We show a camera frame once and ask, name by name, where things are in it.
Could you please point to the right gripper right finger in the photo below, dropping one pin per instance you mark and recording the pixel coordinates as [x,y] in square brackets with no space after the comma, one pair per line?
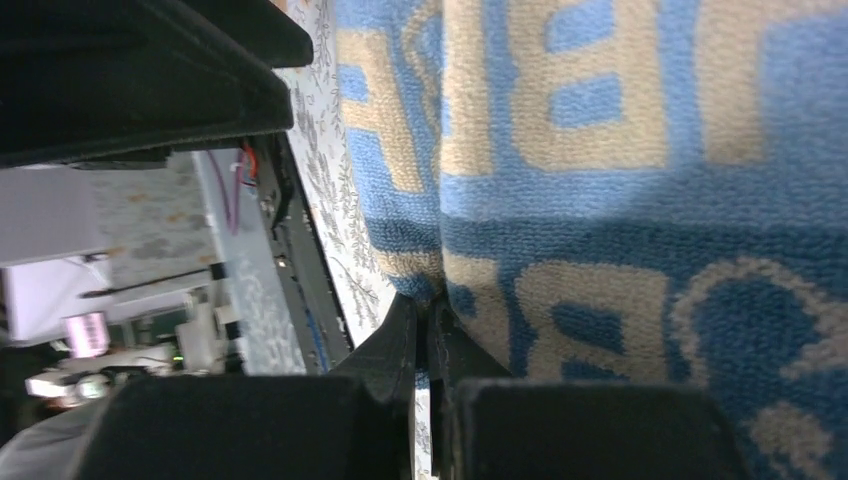
[488,424]

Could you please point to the floral table mat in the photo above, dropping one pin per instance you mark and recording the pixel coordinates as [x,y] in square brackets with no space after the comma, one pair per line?
[331,199]

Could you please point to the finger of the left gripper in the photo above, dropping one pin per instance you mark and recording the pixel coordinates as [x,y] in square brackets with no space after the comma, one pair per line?
[132,82]

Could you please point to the orange blue rabbit towel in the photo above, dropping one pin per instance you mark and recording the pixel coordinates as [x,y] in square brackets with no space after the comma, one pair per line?
[647,191]

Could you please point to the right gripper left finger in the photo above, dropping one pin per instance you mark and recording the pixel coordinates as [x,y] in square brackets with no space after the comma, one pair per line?
[353,422]

